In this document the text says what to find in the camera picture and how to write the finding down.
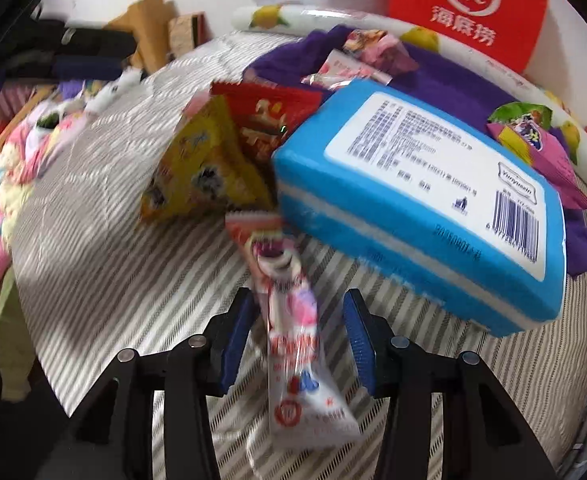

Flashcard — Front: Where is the blue tissue pack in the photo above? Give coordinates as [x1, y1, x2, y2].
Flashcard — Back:
[272, 78, 567, 337]

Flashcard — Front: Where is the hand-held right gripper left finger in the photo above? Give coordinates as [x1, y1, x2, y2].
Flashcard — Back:
[34, 287, 257, 480]

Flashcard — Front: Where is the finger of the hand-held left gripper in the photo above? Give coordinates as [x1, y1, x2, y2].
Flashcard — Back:
[4, 57, 124, 81]
[24, 22, 137, 58]

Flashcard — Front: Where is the shiny pink snack packet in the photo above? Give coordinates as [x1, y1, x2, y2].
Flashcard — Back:
[342, 29, 419, 74]

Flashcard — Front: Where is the striped table mat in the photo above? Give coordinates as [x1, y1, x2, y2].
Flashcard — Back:
[8, 30, 587, 480]

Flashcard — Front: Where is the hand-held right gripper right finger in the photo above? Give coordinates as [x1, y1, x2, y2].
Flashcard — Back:
[342, 289, 559, 480]

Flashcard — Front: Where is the patterned brown box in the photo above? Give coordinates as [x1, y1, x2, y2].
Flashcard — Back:
[168, 12, 208, 57]

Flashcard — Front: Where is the yellow snack packet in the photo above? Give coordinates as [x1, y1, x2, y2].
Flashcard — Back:
[140, 95, 274, 226]

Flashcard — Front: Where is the colourful bedding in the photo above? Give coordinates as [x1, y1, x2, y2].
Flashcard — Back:
[0, 80, 99, 321]

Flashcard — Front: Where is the white pink snack packet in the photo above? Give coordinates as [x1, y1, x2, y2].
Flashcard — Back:
[224, 212, 363, 449]

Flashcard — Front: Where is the large pink snack packet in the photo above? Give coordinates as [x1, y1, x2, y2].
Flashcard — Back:
[487, 102, 587, 211]

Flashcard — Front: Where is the red snack packet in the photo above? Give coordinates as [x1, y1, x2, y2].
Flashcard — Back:
[211, 81, 325, 162]

